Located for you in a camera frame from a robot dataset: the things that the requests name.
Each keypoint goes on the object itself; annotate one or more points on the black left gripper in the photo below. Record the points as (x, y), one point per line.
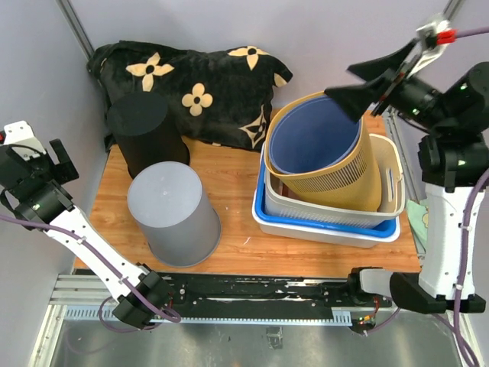
(63, 170)

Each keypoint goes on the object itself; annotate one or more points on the blue rimmed white tub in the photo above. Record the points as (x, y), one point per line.
(386, 232)

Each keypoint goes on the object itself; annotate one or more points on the yellow slatted basket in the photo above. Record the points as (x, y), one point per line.
(353, 183)

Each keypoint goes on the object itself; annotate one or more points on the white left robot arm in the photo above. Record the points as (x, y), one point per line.
(33, 193)

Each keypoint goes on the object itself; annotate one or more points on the green cloth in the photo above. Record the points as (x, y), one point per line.
(418, 216)

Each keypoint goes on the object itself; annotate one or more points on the beige perforated basket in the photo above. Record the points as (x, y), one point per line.
(393, 196)

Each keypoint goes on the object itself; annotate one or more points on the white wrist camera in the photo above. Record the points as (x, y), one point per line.
(434, 36)
(20, 137)

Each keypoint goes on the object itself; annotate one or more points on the grey bucket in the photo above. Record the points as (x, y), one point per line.
(173, 211)

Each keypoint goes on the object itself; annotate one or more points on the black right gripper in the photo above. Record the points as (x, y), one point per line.
(355, 99)

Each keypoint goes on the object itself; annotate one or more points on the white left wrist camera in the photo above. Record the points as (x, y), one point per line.
(20, 137)

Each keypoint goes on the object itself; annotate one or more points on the black floral pillow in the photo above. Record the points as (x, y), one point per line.
(220, 98)

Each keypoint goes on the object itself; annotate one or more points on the black mounting rail plate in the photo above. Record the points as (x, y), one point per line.
(250, 297)

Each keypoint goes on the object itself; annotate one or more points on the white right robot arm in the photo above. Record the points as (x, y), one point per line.
(453, 157)

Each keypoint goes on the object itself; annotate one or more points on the aluminium frame rail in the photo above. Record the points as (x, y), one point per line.
(69, 12)

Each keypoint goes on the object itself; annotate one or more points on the blue bucket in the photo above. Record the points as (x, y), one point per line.
(313, 135)

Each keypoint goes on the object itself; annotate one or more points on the black large bucket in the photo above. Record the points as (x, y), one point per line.
(145, 130)

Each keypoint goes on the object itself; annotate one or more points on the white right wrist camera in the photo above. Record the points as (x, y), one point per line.
(434, 36)

